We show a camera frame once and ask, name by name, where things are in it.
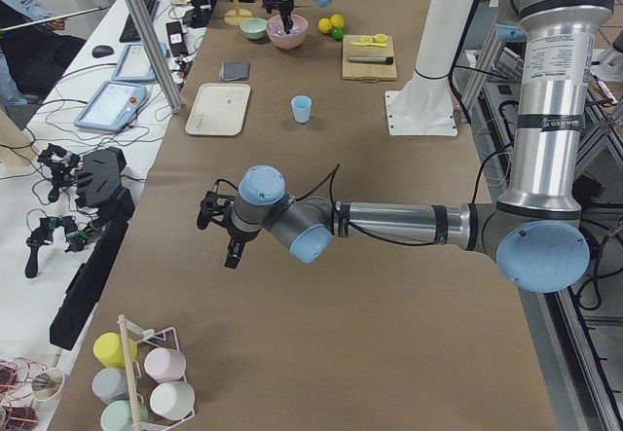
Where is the cream rabbit tray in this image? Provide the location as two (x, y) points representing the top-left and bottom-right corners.
(185, 83), (251, 136)

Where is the grey folded cloth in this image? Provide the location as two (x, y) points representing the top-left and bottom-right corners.
(219, 61), (250, 82)

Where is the empty green bowl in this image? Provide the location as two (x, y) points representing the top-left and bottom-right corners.
(239, 18), (267, 41)

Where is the teach pendant upper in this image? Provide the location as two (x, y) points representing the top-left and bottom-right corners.
(112, 44), (156, 83)

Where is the grey cup in rack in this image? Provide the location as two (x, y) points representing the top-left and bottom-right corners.
(92, 368), (128, 405)

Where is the light blue cup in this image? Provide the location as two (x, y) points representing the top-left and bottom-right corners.
(290, 95), (312, 124)

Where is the white cup in rack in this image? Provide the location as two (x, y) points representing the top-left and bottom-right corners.
(150, 381), (195, 420)

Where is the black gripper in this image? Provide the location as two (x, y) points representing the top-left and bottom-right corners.
(277, 0), (293, 32)
(224, 221), (256, 269)

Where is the yellow lemon lower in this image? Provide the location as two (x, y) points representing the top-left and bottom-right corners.
(317, 18), (333, 34)

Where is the mint cup in rack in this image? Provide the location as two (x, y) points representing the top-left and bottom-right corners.
(99, 400), (133, 431)

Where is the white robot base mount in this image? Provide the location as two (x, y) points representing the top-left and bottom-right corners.
(385, 0), (474, 136)

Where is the teach pendant lower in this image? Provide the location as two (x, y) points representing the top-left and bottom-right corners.
(74, 81), (147, 132)

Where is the aluminium frame post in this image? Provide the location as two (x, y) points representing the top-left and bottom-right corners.
(125, 0), (182, 114)

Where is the lemon half upper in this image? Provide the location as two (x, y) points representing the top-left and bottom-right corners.
(373, 33), (388, 44)

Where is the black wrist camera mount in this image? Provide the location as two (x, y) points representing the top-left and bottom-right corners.
(197, 191), (235, 231)
(262, 0), (278, 14)

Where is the white wire rack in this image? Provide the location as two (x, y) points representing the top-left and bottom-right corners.
(118, 314), (196, 430)

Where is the pink bowl of ice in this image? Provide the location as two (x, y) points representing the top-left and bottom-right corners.
(267, 14), (309, 50)

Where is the bamboo cutting board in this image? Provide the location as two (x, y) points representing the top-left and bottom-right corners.
(342, 33), (397, 81)

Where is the yellow lemon upper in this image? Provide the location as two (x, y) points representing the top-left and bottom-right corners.
(330, 14), (346, 29)

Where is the steel muddler black tip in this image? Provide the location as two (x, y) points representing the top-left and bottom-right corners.
(348, 55), (394, 65)

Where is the yellow lemon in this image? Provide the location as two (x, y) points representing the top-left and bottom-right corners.
(317, 18), (333, 34)
(330, 14), (346, 29)

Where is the green lime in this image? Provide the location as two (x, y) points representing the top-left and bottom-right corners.
(331, 27), (344, 41)

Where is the teach pendant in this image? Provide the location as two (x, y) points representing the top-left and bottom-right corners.
(74, 81), (147, 132)
(112, 44), (156, 83)

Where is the pink cup in rack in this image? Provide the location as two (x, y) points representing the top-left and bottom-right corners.
(144, 347), (187, 383)

